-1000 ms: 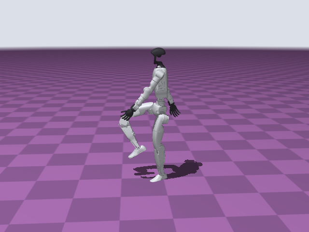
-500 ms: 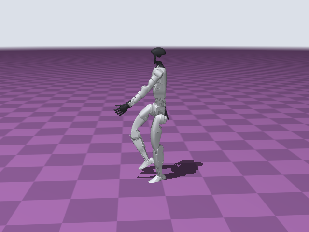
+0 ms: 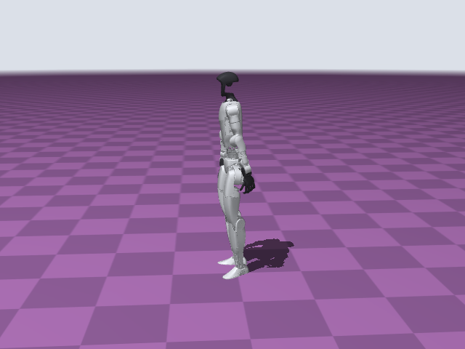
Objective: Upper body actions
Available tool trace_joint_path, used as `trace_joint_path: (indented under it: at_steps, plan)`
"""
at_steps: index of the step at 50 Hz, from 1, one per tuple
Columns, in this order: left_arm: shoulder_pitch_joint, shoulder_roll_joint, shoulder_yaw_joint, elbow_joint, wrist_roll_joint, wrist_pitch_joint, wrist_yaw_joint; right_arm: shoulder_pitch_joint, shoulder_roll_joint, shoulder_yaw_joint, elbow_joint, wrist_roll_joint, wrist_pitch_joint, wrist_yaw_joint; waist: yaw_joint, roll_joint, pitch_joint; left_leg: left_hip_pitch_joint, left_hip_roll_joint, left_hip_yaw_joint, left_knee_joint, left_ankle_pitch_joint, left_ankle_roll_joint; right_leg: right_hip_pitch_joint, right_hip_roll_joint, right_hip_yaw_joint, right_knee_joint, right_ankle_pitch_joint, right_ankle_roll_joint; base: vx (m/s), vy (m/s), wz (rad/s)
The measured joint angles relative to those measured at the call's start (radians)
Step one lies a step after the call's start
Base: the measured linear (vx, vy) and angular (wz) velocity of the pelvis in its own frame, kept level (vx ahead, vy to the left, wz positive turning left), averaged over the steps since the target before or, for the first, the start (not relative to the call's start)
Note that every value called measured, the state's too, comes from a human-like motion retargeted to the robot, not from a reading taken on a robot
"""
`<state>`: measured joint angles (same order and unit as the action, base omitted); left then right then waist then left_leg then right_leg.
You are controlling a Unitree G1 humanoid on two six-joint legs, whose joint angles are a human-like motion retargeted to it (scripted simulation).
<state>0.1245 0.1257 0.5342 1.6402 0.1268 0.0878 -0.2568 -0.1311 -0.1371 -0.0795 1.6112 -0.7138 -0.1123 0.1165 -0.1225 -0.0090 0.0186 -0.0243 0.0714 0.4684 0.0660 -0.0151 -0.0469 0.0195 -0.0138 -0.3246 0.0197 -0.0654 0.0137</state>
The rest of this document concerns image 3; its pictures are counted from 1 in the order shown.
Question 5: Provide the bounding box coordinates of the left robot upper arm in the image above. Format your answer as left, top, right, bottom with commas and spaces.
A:
225, 104, 243, 147

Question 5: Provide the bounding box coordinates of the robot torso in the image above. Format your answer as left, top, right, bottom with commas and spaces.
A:
219, 99, 243, 173

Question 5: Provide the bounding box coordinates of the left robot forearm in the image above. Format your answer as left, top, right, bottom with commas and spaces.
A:
235, 136, 251, 174

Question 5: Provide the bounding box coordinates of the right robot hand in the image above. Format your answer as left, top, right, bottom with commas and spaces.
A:
218, 158, 224, 176

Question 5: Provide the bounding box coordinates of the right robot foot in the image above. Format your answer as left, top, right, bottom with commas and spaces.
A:
218, 256, 247, 265

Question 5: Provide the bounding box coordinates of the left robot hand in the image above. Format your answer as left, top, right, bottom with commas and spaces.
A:
240, 168, 255, 194

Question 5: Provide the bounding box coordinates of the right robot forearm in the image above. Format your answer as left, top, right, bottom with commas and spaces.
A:
219, 140, 229, 161

